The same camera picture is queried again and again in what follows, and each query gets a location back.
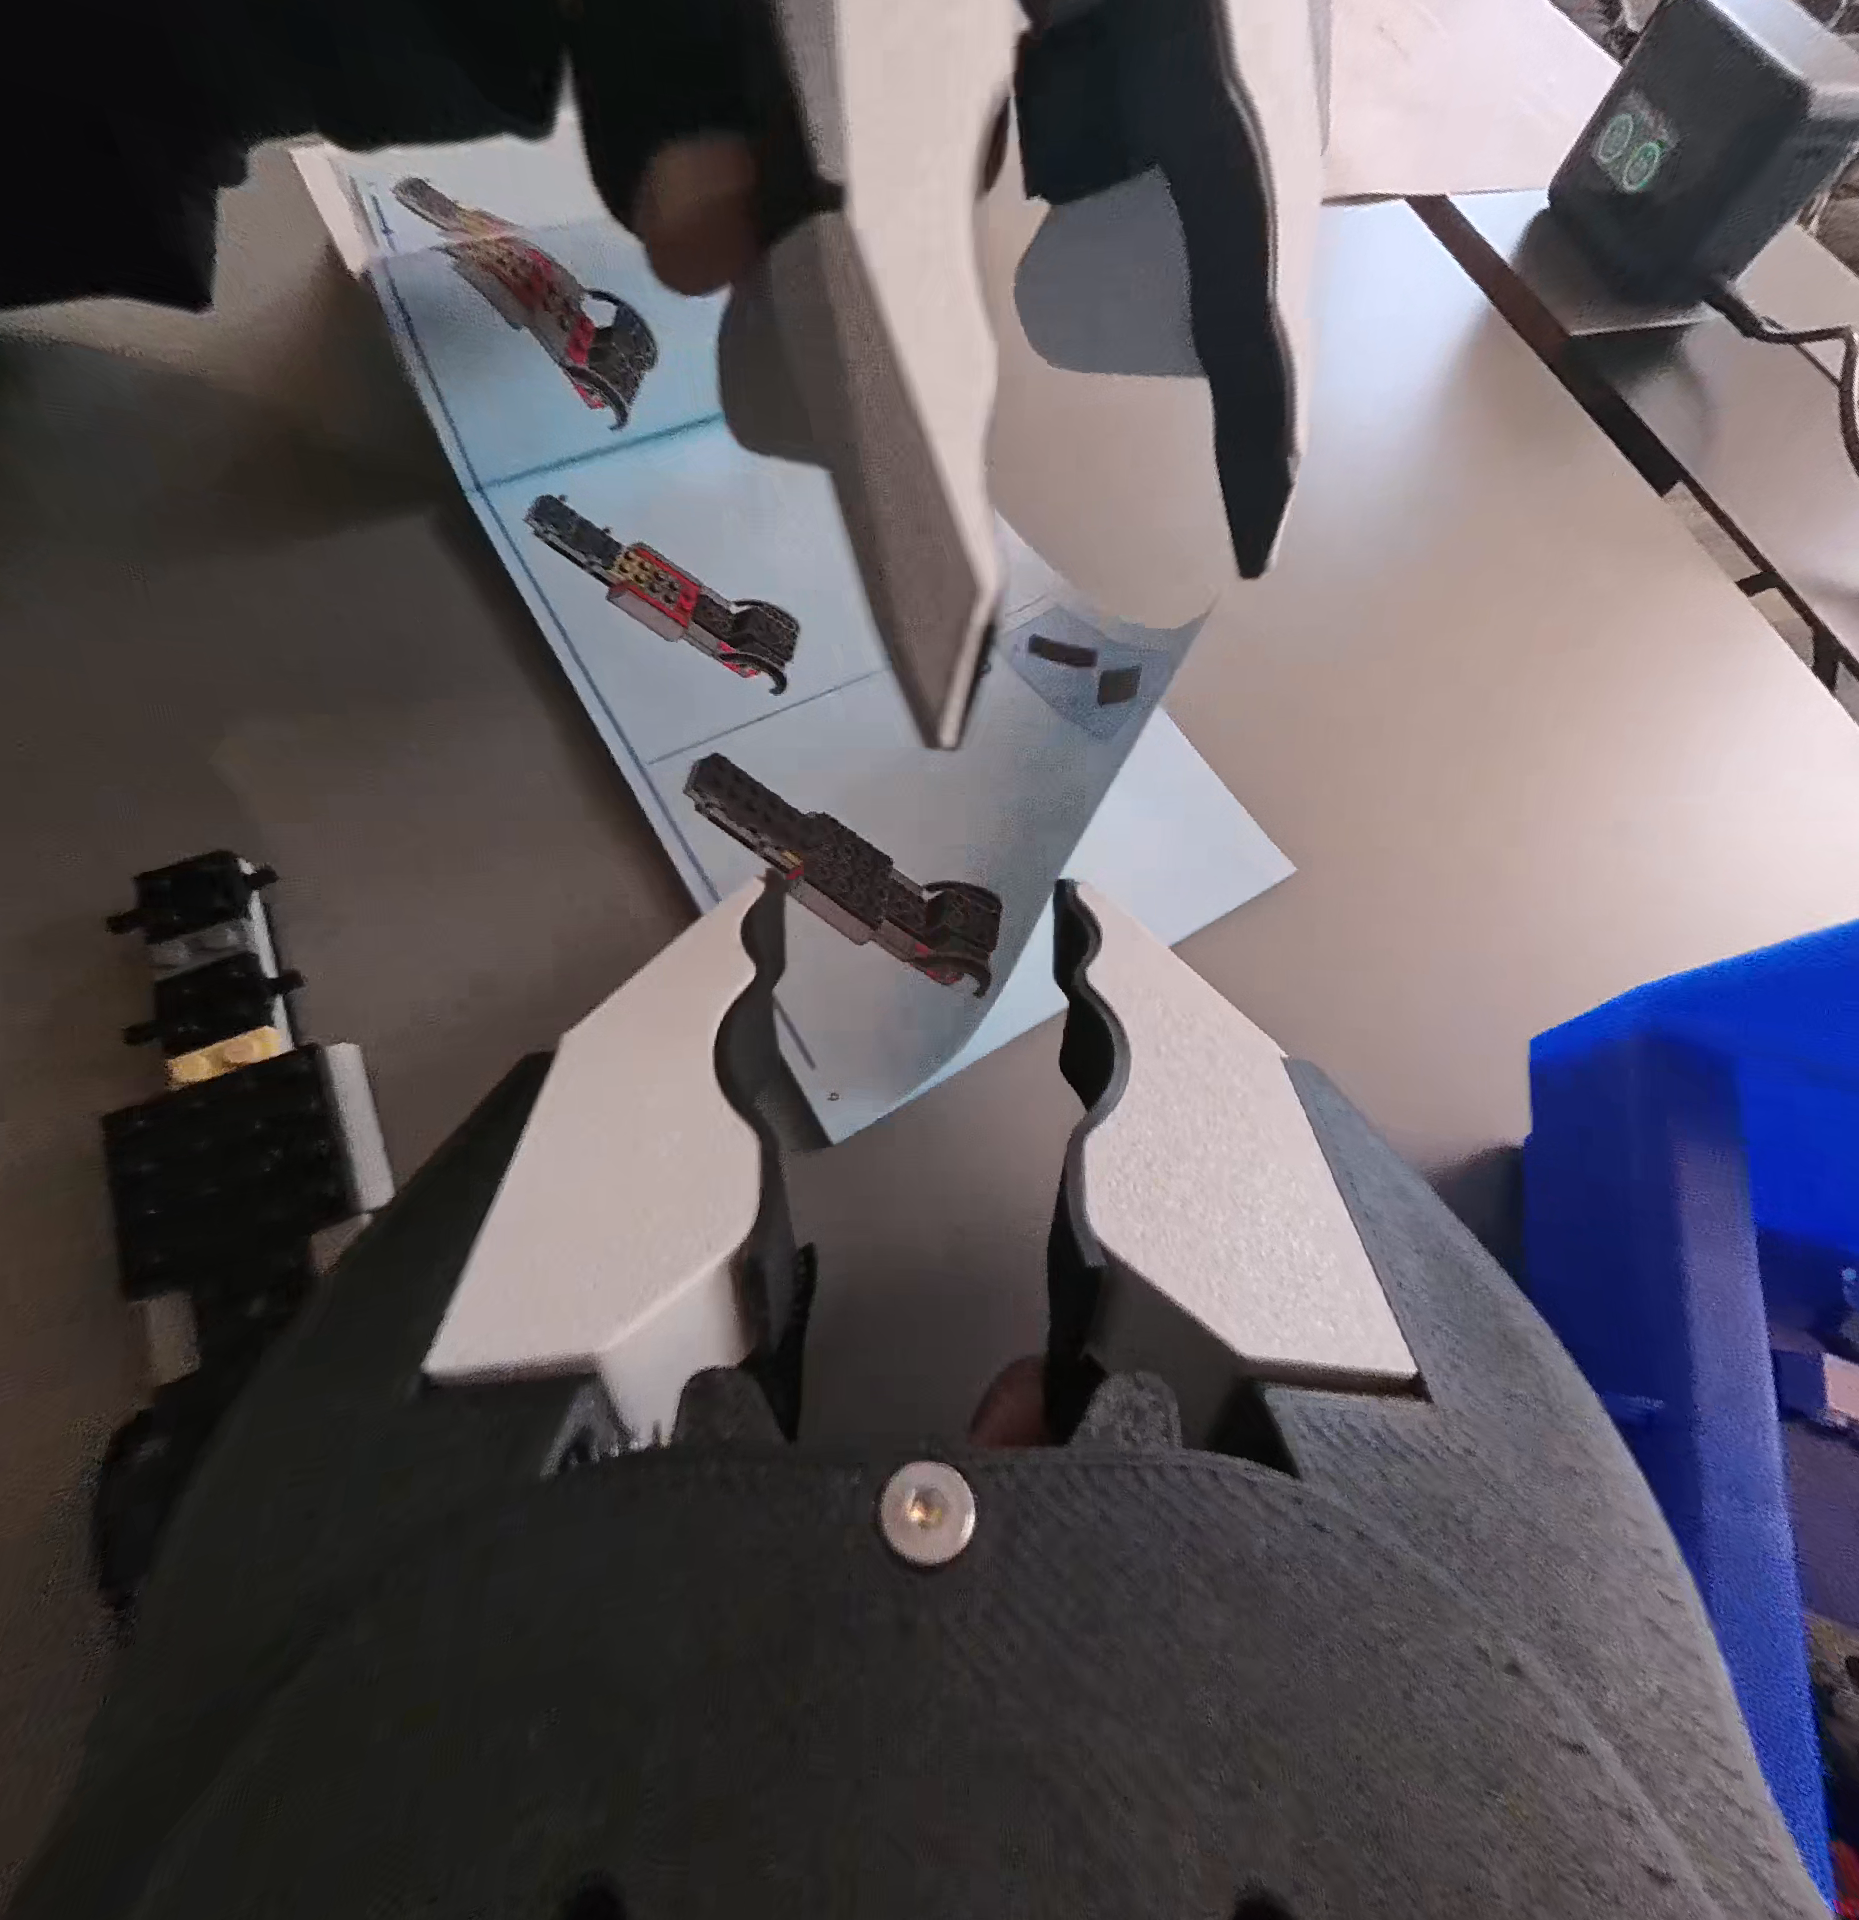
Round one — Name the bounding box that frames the grey adjoining desk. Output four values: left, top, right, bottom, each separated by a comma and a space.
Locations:
1410, 0, 1859, 707

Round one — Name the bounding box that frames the blue plastic bin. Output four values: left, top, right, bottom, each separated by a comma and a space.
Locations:
1520, 912, 1859, 1920

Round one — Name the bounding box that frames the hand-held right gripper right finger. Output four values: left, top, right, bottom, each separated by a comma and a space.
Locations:
1047, 875, 1425, 1448

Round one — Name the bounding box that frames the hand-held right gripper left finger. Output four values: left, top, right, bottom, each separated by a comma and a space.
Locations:
419, 874, 814, 1448

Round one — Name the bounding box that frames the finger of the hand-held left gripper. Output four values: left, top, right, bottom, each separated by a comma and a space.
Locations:
717, 0, 1025, 751
1011, 0, 1338, 584

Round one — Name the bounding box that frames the brick instruction booklet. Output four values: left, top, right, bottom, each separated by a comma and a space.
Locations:
290, 141, 1299, 1152

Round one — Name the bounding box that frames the black device cable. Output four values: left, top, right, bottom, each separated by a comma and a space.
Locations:
1708, 276, 1859, 510

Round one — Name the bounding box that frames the pile of small bricks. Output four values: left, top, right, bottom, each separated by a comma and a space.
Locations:
1775, 1274, 1859, 1920

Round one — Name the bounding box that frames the grey red brick model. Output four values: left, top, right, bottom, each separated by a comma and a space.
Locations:
103, 850, 400, 1405

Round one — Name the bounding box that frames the white paper sheet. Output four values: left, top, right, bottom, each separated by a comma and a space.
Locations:
1320, 0, 1620, 204

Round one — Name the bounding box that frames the person's left forearm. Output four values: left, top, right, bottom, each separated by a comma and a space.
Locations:
0, 0, 587, 315

